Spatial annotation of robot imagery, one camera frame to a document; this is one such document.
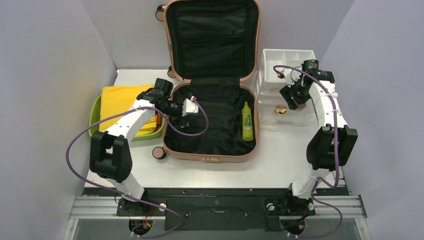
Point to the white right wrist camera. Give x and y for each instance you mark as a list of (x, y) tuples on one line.
[(291, 76)]

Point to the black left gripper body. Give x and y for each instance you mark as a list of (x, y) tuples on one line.
[(173, 109)]

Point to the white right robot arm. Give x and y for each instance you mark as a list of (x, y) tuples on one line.
[(333, 143)]

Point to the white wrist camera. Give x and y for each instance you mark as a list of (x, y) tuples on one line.
[(291, 76), (189, 106)]

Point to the red snack bag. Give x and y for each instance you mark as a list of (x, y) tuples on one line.
[(159, 121)]

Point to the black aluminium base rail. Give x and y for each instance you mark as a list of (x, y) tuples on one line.
[(217, 213)]

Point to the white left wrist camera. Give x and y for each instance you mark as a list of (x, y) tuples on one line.
[(189, 106)]

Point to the pink hard-shell suitcase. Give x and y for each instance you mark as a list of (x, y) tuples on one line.
[(213, 46)]

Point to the yellow box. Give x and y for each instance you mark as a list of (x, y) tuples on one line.
[(118, 99)]

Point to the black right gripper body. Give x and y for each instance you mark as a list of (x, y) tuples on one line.
[(292, 98)]

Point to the small green bottle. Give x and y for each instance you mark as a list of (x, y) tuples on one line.
[(247, 123)]

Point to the green plastic tray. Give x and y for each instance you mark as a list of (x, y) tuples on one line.
[(95, 117)]

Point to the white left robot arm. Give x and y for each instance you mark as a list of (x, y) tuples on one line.
[(110, 156)]

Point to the octagonal pink jar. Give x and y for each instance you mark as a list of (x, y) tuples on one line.
[(301, 107)]

